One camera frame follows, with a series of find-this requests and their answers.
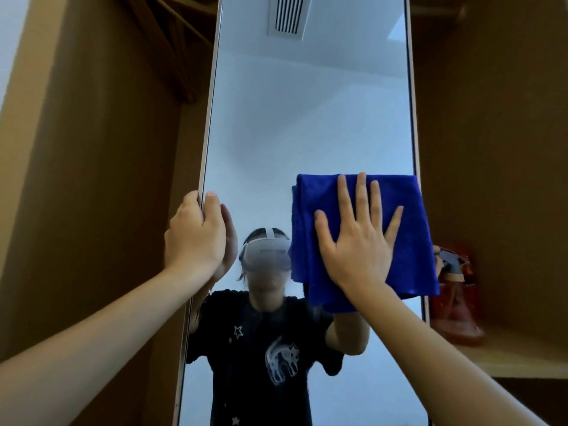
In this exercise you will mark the person's right hand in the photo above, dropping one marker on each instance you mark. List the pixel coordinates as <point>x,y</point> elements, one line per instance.
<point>359,252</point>

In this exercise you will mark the person's left hand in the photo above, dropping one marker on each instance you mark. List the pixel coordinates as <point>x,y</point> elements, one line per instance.
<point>195,239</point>

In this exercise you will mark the blue cloth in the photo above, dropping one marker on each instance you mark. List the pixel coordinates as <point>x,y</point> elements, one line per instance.
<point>412,244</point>

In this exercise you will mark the orange spray bottle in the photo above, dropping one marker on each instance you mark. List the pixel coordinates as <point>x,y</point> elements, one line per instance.
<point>455,306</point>

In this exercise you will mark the tall framed mirror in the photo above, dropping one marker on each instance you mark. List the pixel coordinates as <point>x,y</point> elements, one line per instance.
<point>310,106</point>

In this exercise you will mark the person's left forearm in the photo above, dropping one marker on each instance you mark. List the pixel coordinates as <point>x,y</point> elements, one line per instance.
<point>97,346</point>

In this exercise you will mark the person's right forearm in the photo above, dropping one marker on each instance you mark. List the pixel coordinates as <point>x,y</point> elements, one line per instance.
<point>443,368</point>

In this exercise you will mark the wooden wardrobe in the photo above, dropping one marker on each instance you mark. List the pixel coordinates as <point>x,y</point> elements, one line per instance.
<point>497,150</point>

